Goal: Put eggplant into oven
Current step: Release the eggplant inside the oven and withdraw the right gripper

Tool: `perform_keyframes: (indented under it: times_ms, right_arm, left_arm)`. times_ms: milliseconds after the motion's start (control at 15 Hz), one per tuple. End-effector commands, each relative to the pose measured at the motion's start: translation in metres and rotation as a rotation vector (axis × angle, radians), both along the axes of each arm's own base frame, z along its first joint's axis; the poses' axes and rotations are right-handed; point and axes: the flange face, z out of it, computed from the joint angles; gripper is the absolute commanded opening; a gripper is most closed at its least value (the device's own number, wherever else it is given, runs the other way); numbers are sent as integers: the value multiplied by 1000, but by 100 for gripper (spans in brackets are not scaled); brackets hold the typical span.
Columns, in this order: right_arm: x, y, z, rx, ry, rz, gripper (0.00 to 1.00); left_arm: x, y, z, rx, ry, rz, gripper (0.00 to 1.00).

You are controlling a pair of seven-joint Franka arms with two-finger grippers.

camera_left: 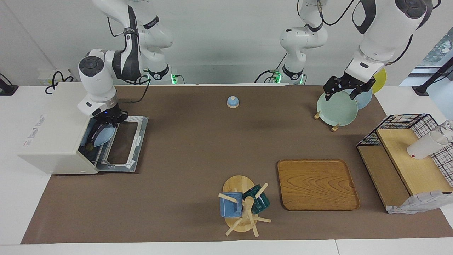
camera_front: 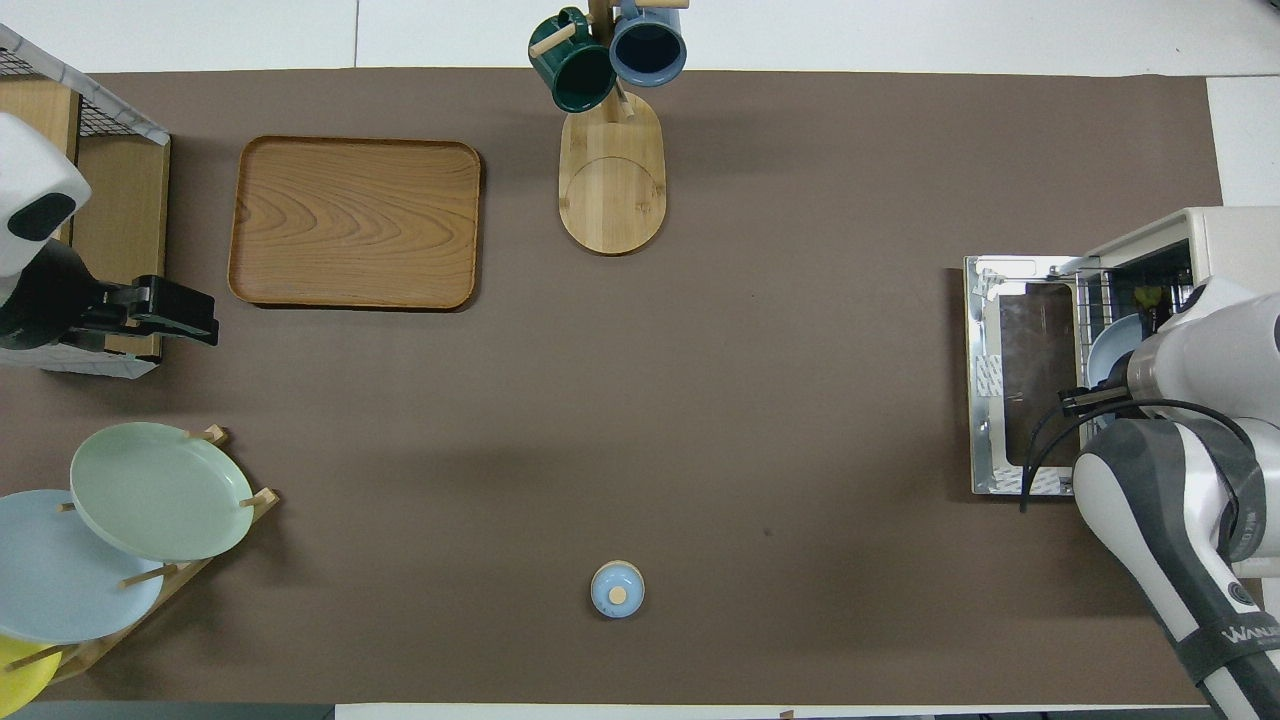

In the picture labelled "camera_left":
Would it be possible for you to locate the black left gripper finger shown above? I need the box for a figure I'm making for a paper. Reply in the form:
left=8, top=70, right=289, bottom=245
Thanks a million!
left=350, top=86, right=369, bottom=100
left=323, top=77, right=340, bottom=102

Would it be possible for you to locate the cream toaster oven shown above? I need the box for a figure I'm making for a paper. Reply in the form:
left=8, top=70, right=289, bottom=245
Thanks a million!
left=18, top=82, right=149, bottom=175

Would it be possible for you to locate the racked light blue plate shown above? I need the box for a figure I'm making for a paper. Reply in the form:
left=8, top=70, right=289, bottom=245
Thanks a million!
left=343, top=88, right=373, bottom=110

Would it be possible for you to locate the pale green plate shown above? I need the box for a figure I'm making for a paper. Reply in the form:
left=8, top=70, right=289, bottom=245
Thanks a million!
left=316, top=91, right=359, bottom=127

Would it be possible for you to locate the yellow plate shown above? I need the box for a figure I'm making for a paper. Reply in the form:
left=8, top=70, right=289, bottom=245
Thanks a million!
left=372, top=67, right=387, bottom=94

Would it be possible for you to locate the wooden plate rack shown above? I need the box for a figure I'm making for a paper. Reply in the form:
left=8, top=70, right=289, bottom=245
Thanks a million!
left=313, top=110, right=340, bottom=132

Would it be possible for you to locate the white cup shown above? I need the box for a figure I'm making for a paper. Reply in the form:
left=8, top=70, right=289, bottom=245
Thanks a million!
left=407, top=131, right=449, bottom=160

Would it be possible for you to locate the brown table mat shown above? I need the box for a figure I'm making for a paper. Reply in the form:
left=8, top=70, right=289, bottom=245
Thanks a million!
left=21, top=85, right=453, bottom=245

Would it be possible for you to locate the window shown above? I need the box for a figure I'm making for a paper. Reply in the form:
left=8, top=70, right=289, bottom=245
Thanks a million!
left=418, top=27, right=453, bottom=68

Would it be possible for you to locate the clear glass cup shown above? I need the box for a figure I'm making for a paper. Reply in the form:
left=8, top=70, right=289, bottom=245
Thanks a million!
left=439, top=120, right=453, bottom=143

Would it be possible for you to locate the wooden serving tray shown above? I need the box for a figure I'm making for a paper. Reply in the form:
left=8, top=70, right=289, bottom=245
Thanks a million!
left=277, top=159, right=360, bottom=211

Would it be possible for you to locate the wooden two-tier shelf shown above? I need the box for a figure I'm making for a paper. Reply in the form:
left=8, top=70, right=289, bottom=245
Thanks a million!
left=357, top=128, right=453, bottom=213

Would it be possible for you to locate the black desk clamp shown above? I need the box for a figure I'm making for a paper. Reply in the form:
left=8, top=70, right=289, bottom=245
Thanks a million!
left=0, top=73, right=19, bottom=96

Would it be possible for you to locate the grey patterned cloth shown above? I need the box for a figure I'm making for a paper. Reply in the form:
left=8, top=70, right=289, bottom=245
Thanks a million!
left=386, top=191, right=453, bottom=215

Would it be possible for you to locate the wooden mug tree stand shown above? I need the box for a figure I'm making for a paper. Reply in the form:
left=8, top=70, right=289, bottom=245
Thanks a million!
left=218, top=175, right=272, bottom=237

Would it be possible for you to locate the dark green mug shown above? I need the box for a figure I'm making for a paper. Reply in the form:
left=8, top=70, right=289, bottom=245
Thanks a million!
left=242, top=184, right=271, bottom=214

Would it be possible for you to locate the blue mug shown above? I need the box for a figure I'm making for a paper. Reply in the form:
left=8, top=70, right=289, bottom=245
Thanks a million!
left=219, top=192, right=244, bottom=218

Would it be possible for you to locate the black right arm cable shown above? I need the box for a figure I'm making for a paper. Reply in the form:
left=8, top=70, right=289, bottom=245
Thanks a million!
left=106, top=14, right=153, bottom=104

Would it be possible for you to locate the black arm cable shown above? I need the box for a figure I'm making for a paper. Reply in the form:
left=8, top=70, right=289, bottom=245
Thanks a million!
left=297, top=0, right=441, bottom=66
left=106, top=14, right=153, bottom=104

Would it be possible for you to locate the black base cable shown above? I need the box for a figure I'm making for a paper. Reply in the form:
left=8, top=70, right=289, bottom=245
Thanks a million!
left=254, top=53, right=287, bottom=84
left=134, top=69, right=150, bottom=85

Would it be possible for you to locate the black wire basket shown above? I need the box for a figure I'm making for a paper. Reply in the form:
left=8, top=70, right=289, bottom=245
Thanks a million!
left=357, top=113, right=453, bottom=188

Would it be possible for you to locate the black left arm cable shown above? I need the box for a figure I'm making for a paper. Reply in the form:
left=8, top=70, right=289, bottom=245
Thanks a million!
left=297, top=0, right=441, bottom=66

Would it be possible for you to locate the black oven power cable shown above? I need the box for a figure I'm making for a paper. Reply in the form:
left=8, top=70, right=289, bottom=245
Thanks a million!
left=45, top=71, right=74, bottom=95

